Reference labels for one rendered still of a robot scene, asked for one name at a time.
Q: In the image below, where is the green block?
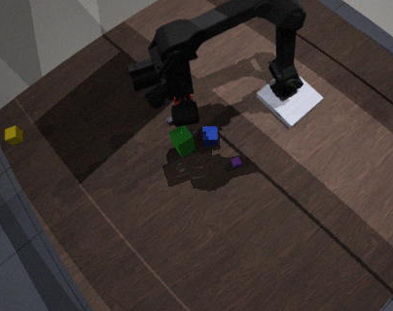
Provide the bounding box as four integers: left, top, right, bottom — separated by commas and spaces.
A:
169, 125, 195, 153
172, 142, 196, 157

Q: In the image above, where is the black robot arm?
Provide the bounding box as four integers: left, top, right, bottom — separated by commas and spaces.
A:
127, 0, 306, 109

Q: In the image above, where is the purple block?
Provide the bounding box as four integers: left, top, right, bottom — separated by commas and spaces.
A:
231, 156, 242, 169

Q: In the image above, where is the yellow cube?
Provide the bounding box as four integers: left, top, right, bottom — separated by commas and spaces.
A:
5, 126, 23, 146

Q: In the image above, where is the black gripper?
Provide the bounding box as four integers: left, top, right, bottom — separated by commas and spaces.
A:
166, 72, 199, 127

